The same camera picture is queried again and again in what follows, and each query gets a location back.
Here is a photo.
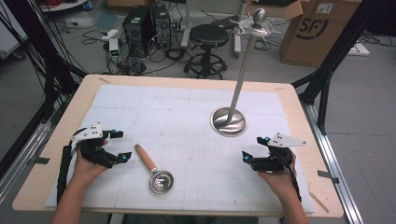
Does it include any black metal frame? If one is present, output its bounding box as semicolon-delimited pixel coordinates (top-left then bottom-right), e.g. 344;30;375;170
291;0;388;135
0;0;89;176

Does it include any black computer tower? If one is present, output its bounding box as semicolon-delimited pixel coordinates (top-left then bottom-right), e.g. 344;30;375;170
151;3;173;49
121;5;154;59

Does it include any person's right hand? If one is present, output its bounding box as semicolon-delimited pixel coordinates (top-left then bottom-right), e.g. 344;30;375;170
257;150;299;200

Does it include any black round stool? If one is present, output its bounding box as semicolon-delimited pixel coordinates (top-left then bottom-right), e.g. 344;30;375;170
184;23;230;80

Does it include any small device with green display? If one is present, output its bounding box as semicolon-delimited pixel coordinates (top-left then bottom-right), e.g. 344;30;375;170
108;37;121;62

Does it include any thin wooden strip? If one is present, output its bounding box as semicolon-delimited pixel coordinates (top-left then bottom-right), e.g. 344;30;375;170
307;190;331;215

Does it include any aluminium rail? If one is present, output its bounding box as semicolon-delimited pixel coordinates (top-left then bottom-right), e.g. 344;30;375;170
0;122;52;205
300;101;365;224

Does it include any person's left hand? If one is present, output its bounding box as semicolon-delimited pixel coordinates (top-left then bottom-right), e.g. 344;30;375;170
72;139;110;188

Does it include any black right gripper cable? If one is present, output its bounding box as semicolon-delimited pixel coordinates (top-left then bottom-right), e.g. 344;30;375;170
275;153;303;203

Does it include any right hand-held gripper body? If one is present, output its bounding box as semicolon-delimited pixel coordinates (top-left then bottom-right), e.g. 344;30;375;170
251;133;307;174

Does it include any white power adapter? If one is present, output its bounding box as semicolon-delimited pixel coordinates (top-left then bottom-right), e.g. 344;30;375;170
346;42;372;57

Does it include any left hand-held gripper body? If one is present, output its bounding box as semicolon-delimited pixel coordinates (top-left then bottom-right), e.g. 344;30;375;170
70;121;120;169

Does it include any steel ladle with wooden handle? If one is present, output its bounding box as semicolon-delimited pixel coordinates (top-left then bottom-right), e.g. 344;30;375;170
134;143;175;195

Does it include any white power strip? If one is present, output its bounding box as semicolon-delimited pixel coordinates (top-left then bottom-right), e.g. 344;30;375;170
101;28;121;42

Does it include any steel utensil stand with hooks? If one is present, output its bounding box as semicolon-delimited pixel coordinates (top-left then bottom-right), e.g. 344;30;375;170
209;7;283;138

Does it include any white desk leg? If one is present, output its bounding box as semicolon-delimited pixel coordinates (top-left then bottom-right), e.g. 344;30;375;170
180;0;192;49
233;0;250;59

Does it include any large closed cardboard box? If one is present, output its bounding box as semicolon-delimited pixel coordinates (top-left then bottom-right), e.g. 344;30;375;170
278;0;364;69

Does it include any black tape piece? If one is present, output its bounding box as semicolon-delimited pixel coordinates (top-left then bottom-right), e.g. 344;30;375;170
26;157;50;166
317;170;340;185

